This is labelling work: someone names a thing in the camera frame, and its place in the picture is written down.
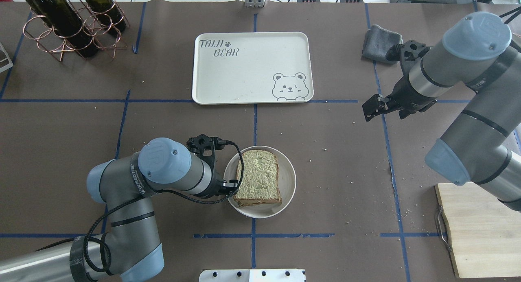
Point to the copper wire bottle rack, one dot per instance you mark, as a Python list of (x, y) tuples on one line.
[(50, 42)]

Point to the cream bear tray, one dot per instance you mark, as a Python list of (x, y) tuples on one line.
[(252, 68)]

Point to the dark wine bottle left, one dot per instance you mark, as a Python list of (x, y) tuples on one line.
[(66, 23)]

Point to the white round plate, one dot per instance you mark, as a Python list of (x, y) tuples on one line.
[(286, 184)]

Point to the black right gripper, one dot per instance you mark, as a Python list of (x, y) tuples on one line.
[(405, 94)]

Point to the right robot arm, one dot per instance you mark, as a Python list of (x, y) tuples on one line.
[(481, 52)]

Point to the wooden cutting board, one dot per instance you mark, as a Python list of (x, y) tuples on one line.
[(484, 235)]

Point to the dark wine bottle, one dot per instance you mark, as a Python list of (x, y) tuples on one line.
[(66, 23), (108, 14)]

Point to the white wire rack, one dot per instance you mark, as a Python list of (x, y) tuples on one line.
[(5, 60)]

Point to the grey folded cloth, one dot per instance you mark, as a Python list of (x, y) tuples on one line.
[(377, 42)]

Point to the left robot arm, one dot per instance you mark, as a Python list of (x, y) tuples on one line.
[(125, 241)]

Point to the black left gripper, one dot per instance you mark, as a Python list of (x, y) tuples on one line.
[(216, 185)]

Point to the dark wine bottle right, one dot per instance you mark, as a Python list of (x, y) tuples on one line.
[(108, 14)]

